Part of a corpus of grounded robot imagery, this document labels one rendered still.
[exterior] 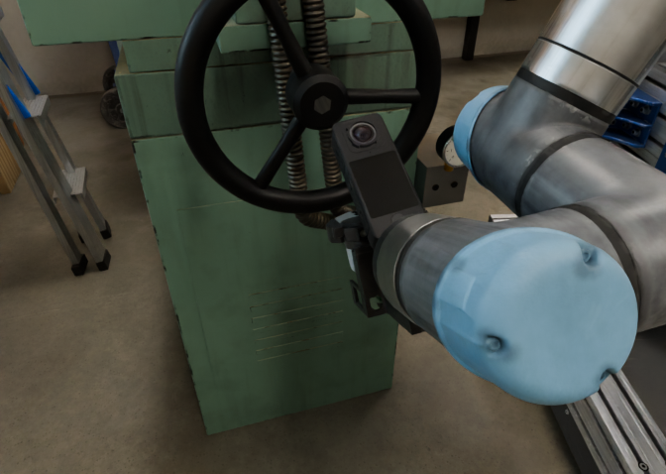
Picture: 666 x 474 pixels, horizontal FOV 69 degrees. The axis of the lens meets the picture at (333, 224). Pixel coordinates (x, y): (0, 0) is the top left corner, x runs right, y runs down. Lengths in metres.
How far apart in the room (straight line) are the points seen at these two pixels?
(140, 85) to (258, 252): 0.33
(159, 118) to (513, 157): 0.50
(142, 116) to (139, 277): 0.97
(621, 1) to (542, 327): 0.22
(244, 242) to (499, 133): 0.54
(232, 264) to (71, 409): 0.64
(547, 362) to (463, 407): 1.02
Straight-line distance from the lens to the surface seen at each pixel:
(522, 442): 1.23
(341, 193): 0.58
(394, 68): 0.75
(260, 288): 0.89
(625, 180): 0.31
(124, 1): 0.67
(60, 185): 1.55
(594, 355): 0.23
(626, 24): 0.36
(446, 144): 0.76
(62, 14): 0.68
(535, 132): 0.36
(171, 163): 0.74
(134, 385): 1.33
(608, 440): 1.05
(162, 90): 0.70
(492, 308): 0.21
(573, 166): 0.33
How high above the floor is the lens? 0.99
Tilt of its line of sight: 35 degrees down
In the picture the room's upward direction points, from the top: straight up
